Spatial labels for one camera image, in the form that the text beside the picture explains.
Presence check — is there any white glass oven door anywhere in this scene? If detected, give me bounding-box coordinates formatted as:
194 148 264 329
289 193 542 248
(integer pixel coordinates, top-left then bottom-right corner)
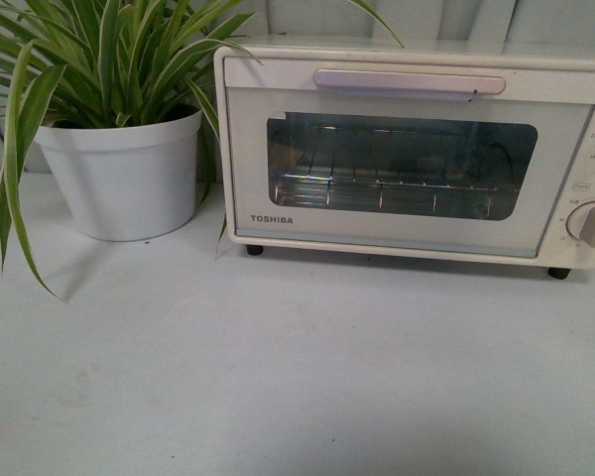
216 48 595 269

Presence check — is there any white Toshiba toaster oven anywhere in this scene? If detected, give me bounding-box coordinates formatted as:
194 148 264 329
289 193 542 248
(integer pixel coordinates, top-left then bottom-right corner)
211 34 595 280

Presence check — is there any white plastic flower pot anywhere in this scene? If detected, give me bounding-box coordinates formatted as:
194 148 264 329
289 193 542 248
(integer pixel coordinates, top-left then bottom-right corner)
35 112 202 242

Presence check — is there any green striped spider plant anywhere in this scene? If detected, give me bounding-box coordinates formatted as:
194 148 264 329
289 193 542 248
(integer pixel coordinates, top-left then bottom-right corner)
0 0 406 300

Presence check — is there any beige lower timer knob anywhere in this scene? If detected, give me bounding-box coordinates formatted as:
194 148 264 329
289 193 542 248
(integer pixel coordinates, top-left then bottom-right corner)
566 201 595 248

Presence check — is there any metal wire oven rack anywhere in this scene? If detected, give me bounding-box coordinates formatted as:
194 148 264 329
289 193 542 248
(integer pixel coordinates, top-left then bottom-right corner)
268 121 518 221

